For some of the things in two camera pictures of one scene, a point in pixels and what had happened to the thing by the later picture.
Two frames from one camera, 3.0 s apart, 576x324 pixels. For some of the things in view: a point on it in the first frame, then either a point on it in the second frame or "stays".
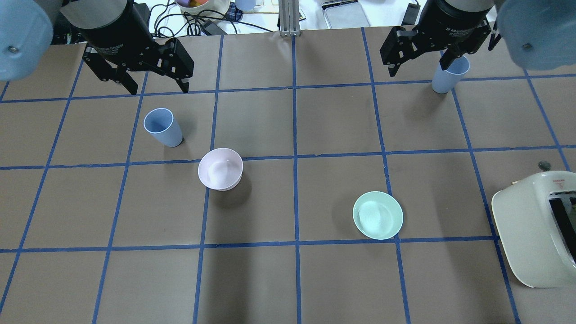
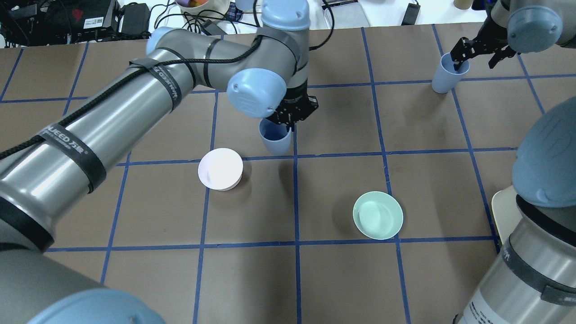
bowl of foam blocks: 204,10 stays
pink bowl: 220,169 stays
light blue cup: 443,80 stays
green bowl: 377,215 stays
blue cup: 160,122 → 276,137
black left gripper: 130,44 → 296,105
